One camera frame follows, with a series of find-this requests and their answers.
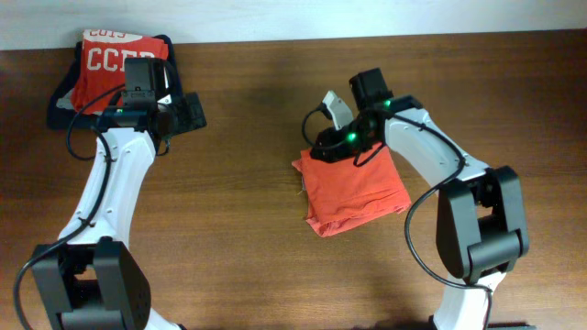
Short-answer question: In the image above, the red McKinney Boyd t-shirt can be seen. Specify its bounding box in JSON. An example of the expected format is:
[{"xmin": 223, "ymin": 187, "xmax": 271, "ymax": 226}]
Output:
[{"xmin": 292, "ymin": 148, "xmax": 411, "ymax": 237}]

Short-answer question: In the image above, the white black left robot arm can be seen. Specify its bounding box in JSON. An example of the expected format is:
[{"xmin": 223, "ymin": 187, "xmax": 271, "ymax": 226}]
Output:
[{"xmin": 13, "ymin": 58, "xmax": 206, "ymax": 329}]

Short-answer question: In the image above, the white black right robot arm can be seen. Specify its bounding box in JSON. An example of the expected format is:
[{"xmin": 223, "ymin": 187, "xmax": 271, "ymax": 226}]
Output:
[{"xmin": 310, "ymin": 68, "xmax": 529, "ymax": 330}]

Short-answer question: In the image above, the folded red soccer shirt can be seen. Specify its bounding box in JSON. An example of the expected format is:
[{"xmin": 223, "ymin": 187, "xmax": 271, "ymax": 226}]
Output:
[{"xmin": 71, "ymin": 29, "xmax": 169, "ymax": 112}]

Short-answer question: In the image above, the folded light blue shirt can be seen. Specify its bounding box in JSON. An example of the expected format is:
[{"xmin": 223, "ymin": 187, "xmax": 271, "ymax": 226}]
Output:
[{"xmin": 55, "ymin": 89, "xmax": 75, "ymax": 111}]

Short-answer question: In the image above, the folded navy blue shirt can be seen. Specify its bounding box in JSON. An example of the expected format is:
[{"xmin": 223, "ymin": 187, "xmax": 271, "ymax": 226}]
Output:
[{"xmin": 47, "ymin": 35, "xmax": 176, "ymax": 130}]

